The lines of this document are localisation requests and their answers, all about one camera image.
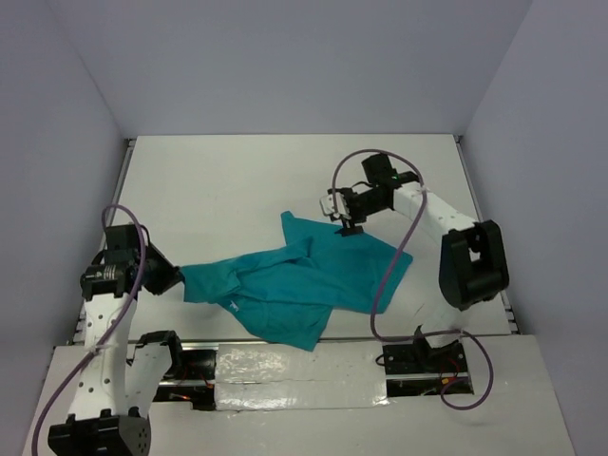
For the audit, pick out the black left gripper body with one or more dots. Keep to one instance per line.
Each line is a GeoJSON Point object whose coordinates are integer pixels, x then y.
{"type": "Point", "coordinates": [160, 273]}

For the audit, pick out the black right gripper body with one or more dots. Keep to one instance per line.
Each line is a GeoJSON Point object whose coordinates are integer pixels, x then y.
{"type": "Point", "coordinates": [364, 204]}

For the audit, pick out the teal t shirt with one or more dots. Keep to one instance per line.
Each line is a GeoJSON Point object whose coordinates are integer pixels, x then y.
{"type": "Point", "coordinates": [288, 294]}

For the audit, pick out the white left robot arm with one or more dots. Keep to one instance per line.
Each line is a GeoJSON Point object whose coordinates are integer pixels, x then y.
{"type": "Point", "coordinates": [117, 381]}

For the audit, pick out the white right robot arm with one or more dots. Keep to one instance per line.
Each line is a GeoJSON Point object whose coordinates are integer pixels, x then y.
{"type": "Point", "coordinates": [472, 261]}

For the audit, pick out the white foam cover block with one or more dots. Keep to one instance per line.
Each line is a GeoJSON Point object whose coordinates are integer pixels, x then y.
{"type": "Point", "coordinates": [316, 394]}

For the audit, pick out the white front cover board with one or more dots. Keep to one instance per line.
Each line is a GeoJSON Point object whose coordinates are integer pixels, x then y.
{"type": "Point", "coordinates": [521, 416]}

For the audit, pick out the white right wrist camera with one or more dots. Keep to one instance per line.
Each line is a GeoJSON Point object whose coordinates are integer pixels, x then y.
{"type": "Point", "coordinates": [334, 206]}

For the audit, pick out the silver mounting rail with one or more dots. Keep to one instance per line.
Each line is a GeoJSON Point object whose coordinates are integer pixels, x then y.
{"type": "Point", "coordinates": [285, 342]}

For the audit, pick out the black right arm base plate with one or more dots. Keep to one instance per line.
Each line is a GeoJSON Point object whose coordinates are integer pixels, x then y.
{"type": "Point", "coordinates": [419, 357]}

